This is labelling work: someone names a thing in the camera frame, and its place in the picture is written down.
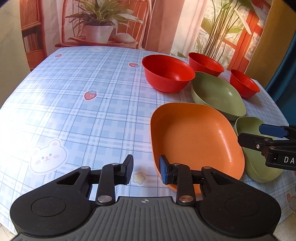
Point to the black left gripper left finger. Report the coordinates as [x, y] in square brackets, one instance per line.
[82, 180]

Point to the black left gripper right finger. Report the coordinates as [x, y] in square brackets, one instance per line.
[210, 180]

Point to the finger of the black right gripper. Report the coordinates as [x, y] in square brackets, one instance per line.
[256, 142]
[288, 132]

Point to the small green dish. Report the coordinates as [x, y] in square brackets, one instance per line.
[254, 161]

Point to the medium red bowl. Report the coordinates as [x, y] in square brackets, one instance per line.
[202, 63]

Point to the orange dish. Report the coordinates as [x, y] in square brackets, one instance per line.
[195, 135]

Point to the teal curtain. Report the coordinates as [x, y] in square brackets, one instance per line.
[282, 85]

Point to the small red bowl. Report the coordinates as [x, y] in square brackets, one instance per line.
[243, 84]

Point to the large green dish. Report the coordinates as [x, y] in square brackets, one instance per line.
[212, 91]

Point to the large red bowl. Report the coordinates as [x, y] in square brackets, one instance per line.
[166, 73]

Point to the printed backdrop cloth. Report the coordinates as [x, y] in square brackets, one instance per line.
[226, 31]

